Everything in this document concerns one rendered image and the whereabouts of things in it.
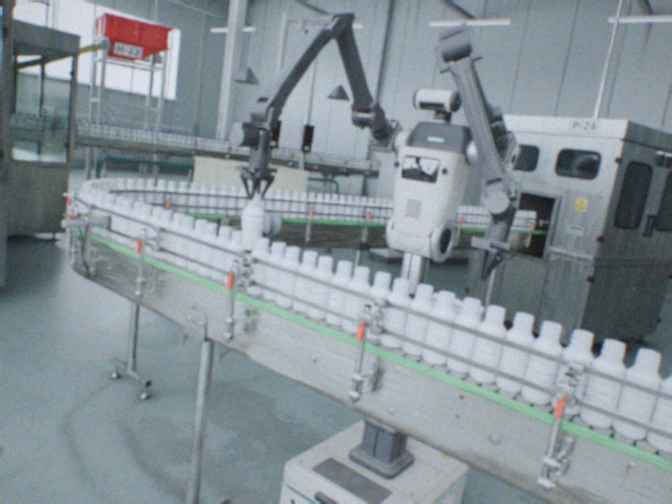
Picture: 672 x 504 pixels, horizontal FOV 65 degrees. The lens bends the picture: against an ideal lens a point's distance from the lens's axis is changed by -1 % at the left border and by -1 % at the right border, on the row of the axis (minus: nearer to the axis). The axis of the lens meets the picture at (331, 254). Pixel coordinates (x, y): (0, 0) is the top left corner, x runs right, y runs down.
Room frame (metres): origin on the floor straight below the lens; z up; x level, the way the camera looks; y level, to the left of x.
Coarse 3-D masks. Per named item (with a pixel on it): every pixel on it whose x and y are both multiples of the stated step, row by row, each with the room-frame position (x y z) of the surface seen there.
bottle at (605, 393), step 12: (612, 348) 0.97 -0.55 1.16; (624, 348) 0.97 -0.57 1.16; (600, 360) 0.98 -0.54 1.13; (612, 360) 0.97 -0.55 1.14; (612, 372) 0.96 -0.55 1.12; (624, 372) 0.96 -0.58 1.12; (588, 384) 0.99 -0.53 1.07; (600, 384) 0.96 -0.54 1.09; (612, 384) 0.95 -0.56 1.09; (588, 396) 0.98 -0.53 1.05; (600, 396) 0.96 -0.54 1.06; (612, 396) 0.95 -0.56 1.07; (612, 408) 0.96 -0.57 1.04; (588, 420) 0.97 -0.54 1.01; (600, 420) 0.95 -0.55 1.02; (612, 420) 0.96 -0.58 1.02
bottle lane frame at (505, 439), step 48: (96, 240) 2.00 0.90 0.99; (144, 288) 1.80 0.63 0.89; (192, 288) 1.65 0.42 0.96; (240, 336) 1.50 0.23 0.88; (288, 336) 1.40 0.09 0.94; (336, 336) 1.30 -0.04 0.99; (336, 384) 1.29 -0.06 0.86; (384, 384) 1.21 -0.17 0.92; (432, 384) 1.14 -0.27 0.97; (432, 432) 1.12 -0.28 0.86; (480, 432) 1.06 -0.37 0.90; (528, 432) 1.01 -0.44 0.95; (576, 432) 0.95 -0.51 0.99; (528, 480) 0.99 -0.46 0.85; (576, 480) 0.94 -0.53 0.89; (624, 480) 0.90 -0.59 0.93
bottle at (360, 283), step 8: (360, 272) 1.32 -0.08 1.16; (368, 272) 1.33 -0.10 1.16; (352, 280) 1.33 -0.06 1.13; (360, 280) 1.32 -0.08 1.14; (352, 288) 1.31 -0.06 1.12; (360, 288) 1.31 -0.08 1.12; (368, 288) 1.32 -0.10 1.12; (352, 296) 1.31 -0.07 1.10; (352, 304) 1.31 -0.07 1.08; (360, 304) 1.31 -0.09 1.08; (344, 312) 1.33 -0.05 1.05; (352, 312) 1.31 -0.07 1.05; (344, 320) 1.32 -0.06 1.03; (344, 328) 1.32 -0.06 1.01; (352, 328) 1.31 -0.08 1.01
